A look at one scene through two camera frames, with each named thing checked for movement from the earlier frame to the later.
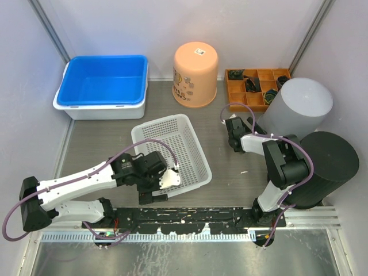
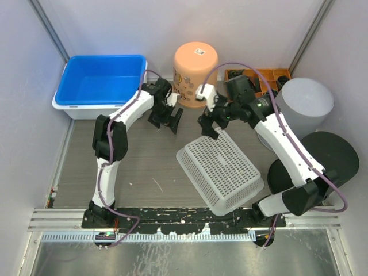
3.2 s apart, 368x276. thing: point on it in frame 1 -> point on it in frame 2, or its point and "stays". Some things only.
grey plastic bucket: (297, 107) stays
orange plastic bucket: (195, 74) stays
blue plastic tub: (104, 80) stays
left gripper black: (146, 195) -> (173, 121)
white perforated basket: (173, 138) -> (221, 174)
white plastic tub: (104, 111) stays
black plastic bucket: (334, 162) stays
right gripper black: (247, 129) -> (206, 121)
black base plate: (191, 219) stays
